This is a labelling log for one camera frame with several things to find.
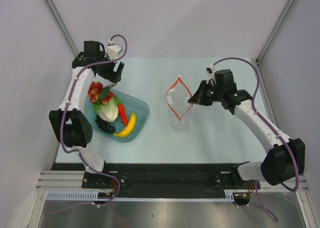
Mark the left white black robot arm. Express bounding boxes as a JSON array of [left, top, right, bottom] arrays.
[[49, 39, 128, 188]]

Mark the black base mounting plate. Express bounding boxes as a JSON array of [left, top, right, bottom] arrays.
[[50, 161, 261, 199]]

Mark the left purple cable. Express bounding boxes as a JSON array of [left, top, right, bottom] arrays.
[[47, 34, 129, 215]]

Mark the red orange carrot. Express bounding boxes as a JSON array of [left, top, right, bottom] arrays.
[[117, 103, 129, 127]]

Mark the red cherry bunch with leaf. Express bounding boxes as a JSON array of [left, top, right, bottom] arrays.
[[88, 82, 115, 105]]

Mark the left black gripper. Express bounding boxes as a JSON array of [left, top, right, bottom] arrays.
[[96, 51, 124, 84]]

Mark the yellow banana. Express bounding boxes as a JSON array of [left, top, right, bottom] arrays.
[[113, 112, 137, 138]]

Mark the right aluminium corner post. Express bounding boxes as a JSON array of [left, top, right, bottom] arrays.
[[255, 0, 297, 65]]

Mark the dark purple grape bunch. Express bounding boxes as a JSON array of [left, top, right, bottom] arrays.
[[95, 115, 116, 134]]

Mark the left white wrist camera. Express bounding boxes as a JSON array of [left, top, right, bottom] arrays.
[[106, 39, 122, 60]]

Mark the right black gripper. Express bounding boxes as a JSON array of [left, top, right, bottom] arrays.
[[188, 80, 224, 106]]

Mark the left aluminium corner post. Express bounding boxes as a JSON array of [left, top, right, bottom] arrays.
[[43, 0, 79, 57]]

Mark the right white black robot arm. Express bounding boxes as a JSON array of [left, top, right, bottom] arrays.
[[188, 69, 306, 188]]

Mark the aluminium corner post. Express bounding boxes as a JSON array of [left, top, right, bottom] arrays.
[[43, 0, 79, 57], [255, 0, 297, 65]]

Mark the white slotted cable duct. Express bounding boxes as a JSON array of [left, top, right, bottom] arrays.
[[46, 190, 235, 202]]

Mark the aluminium frame rail front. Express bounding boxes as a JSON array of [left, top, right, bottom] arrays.
[[36, 170, 309, 192]]

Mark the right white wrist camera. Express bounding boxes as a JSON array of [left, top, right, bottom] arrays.
[[206, 64, 216, 83]]

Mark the clear zip bag red zipper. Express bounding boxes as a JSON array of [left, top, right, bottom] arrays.
[[165, 75, 193, 133]]

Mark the teal transparent plastic tray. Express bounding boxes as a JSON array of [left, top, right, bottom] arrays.
[[83, 89, 150, 143]]

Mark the green white lettuce head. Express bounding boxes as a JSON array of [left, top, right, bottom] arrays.
[[92, 96, 121, 123]]

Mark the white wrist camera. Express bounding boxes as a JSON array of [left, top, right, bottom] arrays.
[[206, 64, 216, 83], [106, 39, 122, 60]]

